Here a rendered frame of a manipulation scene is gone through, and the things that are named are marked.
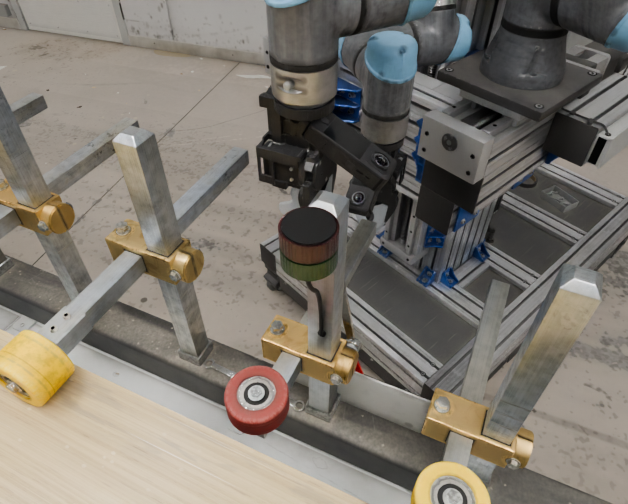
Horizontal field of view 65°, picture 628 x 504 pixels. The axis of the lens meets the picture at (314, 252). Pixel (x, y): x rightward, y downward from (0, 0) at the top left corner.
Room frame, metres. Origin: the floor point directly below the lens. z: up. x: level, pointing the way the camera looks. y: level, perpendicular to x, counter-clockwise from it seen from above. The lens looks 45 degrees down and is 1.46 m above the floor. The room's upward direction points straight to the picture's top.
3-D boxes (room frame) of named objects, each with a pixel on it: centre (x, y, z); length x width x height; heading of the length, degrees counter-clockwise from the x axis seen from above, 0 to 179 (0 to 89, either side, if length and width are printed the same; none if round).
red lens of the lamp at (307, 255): (0.36, 0.01, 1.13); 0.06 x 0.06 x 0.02
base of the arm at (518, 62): (0.92, -0.40, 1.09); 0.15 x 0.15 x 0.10
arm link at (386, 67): (0.72, -0.11, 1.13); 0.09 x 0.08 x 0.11; 18
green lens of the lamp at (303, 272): (0.36, 0.01, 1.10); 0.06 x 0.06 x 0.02
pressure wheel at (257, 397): (0.31, 0.07, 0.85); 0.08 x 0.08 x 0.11
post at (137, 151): (0.51, 0.21, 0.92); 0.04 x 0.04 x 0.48; 65
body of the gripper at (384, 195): (0.72, -0.12, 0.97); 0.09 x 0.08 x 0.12; 155
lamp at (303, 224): (0.36, 0.00, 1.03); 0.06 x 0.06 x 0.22; 65
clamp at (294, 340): (0.41, 0.01, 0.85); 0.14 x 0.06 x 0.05; 65
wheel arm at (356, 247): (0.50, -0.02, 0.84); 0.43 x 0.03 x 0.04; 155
